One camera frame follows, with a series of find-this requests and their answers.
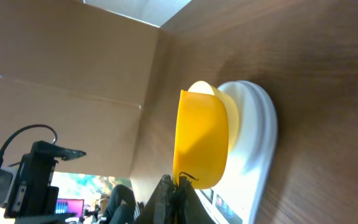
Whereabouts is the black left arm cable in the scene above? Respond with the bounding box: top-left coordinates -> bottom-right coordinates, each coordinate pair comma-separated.
0,124 -> 58,170

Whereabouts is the yellow plastic bowl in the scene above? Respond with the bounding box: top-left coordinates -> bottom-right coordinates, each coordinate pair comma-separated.
188,81 -> 240,152

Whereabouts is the white digital kitchen scale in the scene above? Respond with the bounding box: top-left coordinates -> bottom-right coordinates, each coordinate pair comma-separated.
196,80 -> 278,224

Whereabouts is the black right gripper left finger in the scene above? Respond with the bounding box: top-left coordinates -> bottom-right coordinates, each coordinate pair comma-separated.
134,175 -> 175,224

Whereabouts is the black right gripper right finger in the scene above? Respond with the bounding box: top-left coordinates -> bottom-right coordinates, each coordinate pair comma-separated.
176,176 -> 215,224

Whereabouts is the small yellow scoop bowl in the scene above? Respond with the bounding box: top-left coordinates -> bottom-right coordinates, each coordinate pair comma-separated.
173,90 -> 229,189

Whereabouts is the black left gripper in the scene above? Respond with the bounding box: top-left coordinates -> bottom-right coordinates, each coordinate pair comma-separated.
4,141 -> 86,223

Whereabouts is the brown cardboard side panel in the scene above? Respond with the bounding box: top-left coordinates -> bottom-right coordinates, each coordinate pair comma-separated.
0,0 -> 159,177

